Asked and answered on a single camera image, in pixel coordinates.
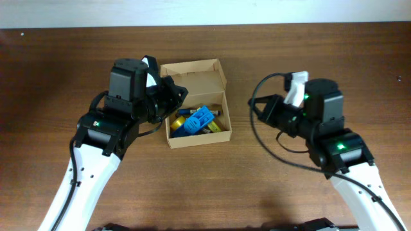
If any blue whiteboard marker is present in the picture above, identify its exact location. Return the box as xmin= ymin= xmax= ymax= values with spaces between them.
xmin=177 ymin=109 xmax=221 ymax=116

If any yellow adhesive tape roll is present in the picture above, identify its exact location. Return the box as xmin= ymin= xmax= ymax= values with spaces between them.
xmin=170 ymin=115 xmax=186 ymax=131

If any brown cardboard box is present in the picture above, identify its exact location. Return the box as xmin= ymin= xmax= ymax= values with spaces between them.
xmin=161 ymin=59 xmax=232 ymax=149

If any blue plastic eraser block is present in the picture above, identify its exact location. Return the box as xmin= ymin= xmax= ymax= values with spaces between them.
xmin=171 ymin=106 xmax=214 ymax=138

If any yellow highlighter pen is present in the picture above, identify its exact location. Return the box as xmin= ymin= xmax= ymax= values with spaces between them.
xmin=207 ymin=121 xmax=222 ymax=133

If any black whiteboard marker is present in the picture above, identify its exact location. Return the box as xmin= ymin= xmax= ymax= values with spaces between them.
xmin=201 ymin=128 xmax=211 ymax=133

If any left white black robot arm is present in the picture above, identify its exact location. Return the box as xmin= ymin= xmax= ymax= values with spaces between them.
xmin=39 ymin=55 xmax=188 ymax=230

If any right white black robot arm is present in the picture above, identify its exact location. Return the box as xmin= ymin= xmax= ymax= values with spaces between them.
xmin=249 ymin=79 xmax=406 ymax=230

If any left black camera cable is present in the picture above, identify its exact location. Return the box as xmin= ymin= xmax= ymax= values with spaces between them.
xmin=49 ymin=90 xmax=166 ymax=231

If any black camera cable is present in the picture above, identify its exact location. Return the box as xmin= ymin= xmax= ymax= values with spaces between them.
xmin=249 ymin=72 xmax=408 ymax=231
xmin=49 ymin=90 xmax=166 ymax=231

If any right black camera cable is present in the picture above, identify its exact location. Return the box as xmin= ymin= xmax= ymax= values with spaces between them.
xmin=249 ymin=72 xmax=408 ymax=231

